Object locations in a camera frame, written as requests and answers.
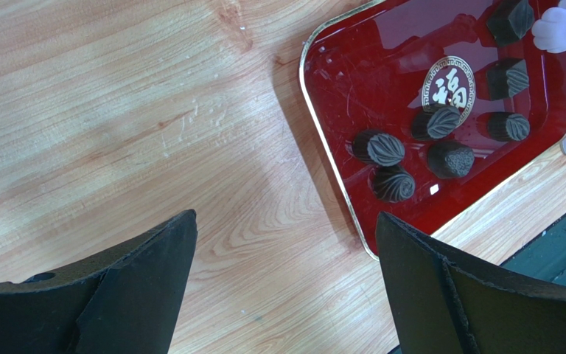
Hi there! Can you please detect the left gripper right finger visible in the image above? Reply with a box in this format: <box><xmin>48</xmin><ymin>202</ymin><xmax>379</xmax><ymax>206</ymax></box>
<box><xmin>376</xmin><ymin>212</ymin><xmax>566</xmax><ymax>353</ymax></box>

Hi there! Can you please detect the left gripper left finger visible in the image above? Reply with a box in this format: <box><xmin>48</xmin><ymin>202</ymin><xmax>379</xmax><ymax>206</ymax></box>
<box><xmin>0</xmin><ymin>209</ymin><xmax>198</xmax><ymax>353</ymax></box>

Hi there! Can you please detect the dark chocolate piece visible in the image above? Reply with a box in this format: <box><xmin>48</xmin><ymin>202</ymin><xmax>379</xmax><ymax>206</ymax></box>
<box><xmin>486</xmin><ymin>58</ymin><xmax>530</xmax><ymax>100</ymax></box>
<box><xmin>411</xmin><ymin>104</ymin><xmax>461</xmax><ymax>141</ymax></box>
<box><xmin>486</xmin><ymin>112</ymin><xmax>531</xmax><ymax>142</ymax></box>
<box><xmin>372</xmin><ymin>165</ymin><xmax>416</xmax><ymax>203</ymax></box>
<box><xmin>486</xmin><ymin>0</ymin><xmax>535</xmax><ymax>47</ymax></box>
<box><xmin>352</xmin><ymin>130</ymin><xmax>405</xmax><ymax>167</ymax></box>
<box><xmin>427</xmin><ymin>141</ymin><xmax>475</xmax><ymax>179</ymax></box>

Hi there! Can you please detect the red lacquer tray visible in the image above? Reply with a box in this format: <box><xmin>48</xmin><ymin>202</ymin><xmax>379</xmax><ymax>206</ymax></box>
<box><xmin>299</xmin><ymin>1</ymin><xmax>566</xmax><ymax>257</ymax></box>

